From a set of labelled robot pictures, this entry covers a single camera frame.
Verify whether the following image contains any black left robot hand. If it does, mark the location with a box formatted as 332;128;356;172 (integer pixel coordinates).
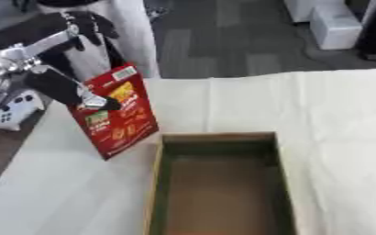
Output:
0;11;127;112

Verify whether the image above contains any red snack box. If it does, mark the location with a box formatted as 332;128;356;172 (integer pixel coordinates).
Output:
66;62;161;162

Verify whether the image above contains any open tan cardboard box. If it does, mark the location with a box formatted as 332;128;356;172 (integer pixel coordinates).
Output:
141;131;301;235

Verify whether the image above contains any white box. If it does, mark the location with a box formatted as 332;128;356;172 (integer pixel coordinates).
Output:
281;0;326;24
308;5;365;51

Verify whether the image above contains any white game controller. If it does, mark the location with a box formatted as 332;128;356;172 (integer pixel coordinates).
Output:
0;89;47;132

